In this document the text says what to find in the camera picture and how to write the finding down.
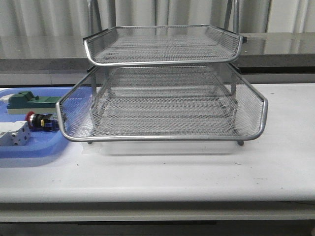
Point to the green and cream terminal block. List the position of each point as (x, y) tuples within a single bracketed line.
[(25, 101)]

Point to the silver mesh tray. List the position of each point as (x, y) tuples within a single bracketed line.
[(187, 102), (151, 45)]

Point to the red emergency stop button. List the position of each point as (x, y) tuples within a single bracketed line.
[(42, 122)]

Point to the white small part in tray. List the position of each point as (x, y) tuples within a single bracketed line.
[(6, 98)]

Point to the white circuit breaker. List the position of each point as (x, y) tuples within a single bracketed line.
[(14, 133)]

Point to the blue plastic tray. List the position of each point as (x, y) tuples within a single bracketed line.
[(41, 143)]

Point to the grey stone counter ledge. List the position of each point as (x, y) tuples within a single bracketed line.
[(273, 52)]

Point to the silver wire rack frame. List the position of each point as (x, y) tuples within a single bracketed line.
[(112, 23)]

